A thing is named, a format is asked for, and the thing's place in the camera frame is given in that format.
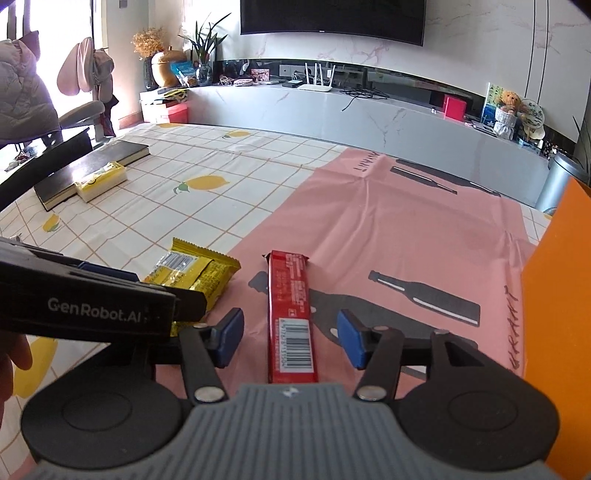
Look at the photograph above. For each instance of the golden gourd jar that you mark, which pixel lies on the golden gourd jar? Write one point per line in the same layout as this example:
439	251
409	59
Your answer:
166	69

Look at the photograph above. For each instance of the brown teddy bear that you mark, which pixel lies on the brown teddy bear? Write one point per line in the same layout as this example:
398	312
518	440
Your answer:
511	101

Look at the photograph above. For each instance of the pink hat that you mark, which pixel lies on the pink hat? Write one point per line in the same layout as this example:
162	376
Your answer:
76	64

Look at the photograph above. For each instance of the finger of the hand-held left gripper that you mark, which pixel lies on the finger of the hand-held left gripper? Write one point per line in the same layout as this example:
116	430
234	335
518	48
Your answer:
108	272
191	307

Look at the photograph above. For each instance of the green plant in glass vase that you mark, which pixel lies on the green plant in glass vase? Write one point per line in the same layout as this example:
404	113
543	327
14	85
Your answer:
205	50

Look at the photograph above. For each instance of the grey puffy jacket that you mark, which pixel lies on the grey puffy jacket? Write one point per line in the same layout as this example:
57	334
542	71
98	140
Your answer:
23	92

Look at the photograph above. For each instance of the person's left hand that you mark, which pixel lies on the person's left hand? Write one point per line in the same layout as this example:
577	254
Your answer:
11	360

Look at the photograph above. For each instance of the dried yellow flowers vase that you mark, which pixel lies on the dried yellow flowers vase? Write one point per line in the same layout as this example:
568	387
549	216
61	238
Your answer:
147	50

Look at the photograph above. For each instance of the red cube box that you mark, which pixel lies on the red cube box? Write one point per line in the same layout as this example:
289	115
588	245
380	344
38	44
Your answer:
455	107

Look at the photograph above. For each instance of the white router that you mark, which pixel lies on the white router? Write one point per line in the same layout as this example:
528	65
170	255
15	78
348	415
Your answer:
314	85

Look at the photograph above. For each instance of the round painted hand fan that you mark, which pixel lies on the round painted hand fan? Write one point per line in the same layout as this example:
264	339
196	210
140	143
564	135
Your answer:
532	115

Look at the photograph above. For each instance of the black chair back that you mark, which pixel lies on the black chair back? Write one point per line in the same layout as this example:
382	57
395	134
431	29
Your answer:
41	170

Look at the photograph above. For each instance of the red snack bar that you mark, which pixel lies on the red snack bar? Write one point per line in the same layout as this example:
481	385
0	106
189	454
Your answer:
291	314

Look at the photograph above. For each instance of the small yellow box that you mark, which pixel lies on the small yellow box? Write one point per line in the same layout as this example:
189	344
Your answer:
101	181

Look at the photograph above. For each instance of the grey chair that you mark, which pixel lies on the grey chair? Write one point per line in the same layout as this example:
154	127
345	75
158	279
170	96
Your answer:
78	115

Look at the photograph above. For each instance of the black television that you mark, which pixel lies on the black television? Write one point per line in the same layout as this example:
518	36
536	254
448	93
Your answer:
332	18

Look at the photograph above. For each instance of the blue snack bag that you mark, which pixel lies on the blue snack bag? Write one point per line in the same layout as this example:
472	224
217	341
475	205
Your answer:
183	74

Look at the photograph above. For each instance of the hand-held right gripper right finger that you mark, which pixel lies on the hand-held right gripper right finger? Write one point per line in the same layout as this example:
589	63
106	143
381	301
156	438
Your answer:
351	339

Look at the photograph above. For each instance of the silver trash can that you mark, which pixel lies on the silver trash can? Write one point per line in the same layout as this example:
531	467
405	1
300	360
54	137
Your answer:
556	184

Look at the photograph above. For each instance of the small photo frame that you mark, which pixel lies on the small photo frame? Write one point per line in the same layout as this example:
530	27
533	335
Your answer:
259	75

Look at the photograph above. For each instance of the black book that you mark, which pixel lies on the black book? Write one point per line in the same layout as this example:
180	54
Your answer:
92	166

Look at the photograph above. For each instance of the orange-edged white cardboard box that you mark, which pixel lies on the orange-edged white cardboard box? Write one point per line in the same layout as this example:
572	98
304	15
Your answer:
568	300

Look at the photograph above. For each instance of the small landscape painting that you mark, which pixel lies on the small landscape painting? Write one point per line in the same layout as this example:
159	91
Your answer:
490	104

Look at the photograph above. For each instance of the red gift box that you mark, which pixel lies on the red gift box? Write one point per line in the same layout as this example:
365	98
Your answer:
171	113

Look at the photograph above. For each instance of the white marble tv console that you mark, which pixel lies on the white marble tv console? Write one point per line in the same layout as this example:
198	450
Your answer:
369	120

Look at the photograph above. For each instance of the pink bottle-print sheet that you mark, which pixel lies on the pink bottle-print sheet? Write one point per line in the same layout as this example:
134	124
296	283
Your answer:
415	240

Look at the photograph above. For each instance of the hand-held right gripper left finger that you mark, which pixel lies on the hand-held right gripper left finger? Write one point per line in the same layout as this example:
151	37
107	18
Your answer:
229	334

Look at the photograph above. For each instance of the yellow snack packet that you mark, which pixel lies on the yellow snack packet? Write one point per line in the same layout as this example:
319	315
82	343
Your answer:
194	270

